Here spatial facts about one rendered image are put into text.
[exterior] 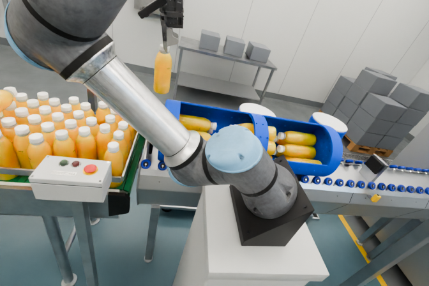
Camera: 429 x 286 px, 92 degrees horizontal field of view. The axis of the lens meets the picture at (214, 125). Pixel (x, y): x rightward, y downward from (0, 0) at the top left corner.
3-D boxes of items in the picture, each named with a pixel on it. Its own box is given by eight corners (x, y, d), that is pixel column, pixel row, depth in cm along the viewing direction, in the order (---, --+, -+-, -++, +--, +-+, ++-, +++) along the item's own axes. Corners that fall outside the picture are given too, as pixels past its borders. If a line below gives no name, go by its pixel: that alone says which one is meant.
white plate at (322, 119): (343, 119, 178) (342, 120, 179) (311, 108, 182) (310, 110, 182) (352, 135, 155) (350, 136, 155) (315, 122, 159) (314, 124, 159)
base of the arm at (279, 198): (308, 204, 50) (292, 183, 45) (253, 228, 54) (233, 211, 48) (284, 159, 62) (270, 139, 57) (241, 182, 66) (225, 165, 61)
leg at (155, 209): (152, 262, 147) (161, 209, 114) (143, 262, 146) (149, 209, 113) (152, 254, 152) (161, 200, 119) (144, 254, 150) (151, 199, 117)
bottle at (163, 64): (150, 87, 95) (151, 47, 84) (163, 84, 100) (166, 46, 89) (159, 95, 92) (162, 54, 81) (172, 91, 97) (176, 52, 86)
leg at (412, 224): (373, 262, 190) (427, 223, 157) (368, 262, 188) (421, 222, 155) (369, 255, 194) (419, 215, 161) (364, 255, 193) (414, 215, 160)
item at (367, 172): (372, 183, 129) (389, 165, 121) (367, 182, 129) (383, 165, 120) (361, 172, 138) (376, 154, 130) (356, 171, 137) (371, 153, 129)
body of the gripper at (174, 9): (182, 30, 78) (182, -7, 70) (159, 29, 76) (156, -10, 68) (182, 25, 83) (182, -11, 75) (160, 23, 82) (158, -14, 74)
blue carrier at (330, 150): (320, 187, 114) (354, 152, 96) (155, 173, 95) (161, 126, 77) (299, 149, 135) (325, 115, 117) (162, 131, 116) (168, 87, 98)
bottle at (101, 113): (114, 138, 112) (113, 108, 102) (100, 142, 107) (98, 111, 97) (108, 131, 115) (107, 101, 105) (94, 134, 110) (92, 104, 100)
